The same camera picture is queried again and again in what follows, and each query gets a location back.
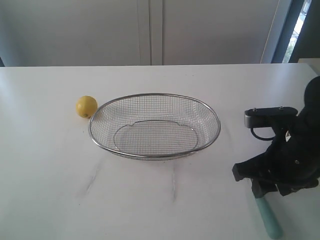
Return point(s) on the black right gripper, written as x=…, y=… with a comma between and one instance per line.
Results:
x=293, y=157

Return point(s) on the teal handled peeler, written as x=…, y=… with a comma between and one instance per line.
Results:
x=270, y=222

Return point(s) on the yellow lemon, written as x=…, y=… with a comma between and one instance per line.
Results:
x=86, y=106

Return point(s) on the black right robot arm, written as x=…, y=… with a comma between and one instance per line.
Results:
x=312, y=92

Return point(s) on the beige side table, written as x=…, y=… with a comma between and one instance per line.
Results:
x=314, y=64

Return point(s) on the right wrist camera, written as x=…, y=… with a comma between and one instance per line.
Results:
x=269, y=117

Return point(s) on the wire mesh basket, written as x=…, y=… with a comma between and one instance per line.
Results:
x=154, y=126

